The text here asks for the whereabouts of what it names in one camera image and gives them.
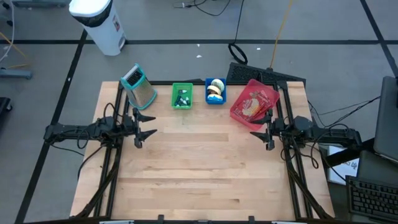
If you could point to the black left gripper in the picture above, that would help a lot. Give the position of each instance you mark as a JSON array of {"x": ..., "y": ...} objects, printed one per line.
[{"x": 130, "y": 127}]

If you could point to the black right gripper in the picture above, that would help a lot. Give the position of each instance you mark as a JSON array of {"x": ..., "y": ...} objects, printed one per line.
[{"x": 292, "y": 127}]

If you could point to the white tape roll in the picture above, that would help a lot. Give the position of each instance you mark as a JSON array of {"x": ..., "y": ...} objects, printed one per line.
[{"x": 218, "y": 84}]

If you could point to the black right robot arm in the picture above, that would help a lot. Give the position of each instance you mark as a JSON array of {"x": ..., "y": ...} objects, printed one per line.
[{"x": 335, "y": 133}]

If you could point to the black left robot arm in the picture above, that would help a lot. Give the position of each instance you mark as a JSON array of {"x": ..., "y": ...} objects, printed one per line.
[{"x": 71, "y": 130}]

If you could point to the pink translucent plastic bin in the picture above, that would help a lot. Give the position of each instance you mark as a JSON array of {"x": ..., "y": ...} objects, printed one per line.
[{"x": 239, "y": 115}]

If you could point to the teal metal box grater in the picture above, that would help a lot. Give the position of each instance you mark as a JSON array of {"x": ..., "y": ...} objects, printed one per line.
[{"x": 140, "y": 90}]

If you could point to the green plastic basket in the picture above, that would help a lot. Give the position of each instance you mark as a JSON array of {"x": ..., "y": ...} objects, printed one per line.
[{"x": 174, "y": 93}]

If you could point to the black perforated panel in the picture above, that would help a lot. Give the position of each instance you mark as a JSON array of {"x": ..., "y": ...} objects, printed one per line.
[{"x": 248, "y": 74}]

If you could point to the blue plastic basket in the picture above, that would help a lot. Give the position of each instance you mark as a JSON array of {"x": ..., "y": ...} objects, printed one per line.
[{"x": 207, "y": 93}]

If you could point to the black desk beam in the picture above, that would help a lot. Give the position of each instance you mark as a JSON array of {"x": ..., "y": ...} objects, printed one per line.
[{"x": 348, "y": 155}]

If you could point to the white paper sheet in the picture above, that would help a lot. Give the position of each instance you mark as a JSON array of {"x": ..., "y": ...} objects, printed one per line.
[{"x": 342, "y": 171}]

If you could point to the white trash can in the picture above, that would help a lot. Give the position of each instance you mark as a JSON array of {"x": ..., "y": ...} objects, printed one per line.
[{"x": 96, "y": 21}]

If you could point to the grey laptop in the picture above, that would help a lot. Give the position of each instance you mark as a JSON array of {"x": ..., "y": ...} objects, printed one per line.
[{"x": 387, "y": 121}]

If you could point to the black keyboard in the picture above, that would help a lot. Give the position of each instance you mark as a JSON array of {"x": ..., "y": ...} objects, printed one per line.
[{"x": 373, "y": 199}]

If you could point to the grey stand foot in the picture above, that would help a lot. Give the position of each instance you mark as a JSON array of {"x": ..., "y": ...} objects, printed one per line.
[{"x": 15, "y": 73}]

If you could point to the black aluminium table frame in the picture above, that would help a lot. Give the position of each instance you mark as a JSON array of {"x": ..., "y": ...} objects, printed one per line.
[{"x": 164, "y": 83}]

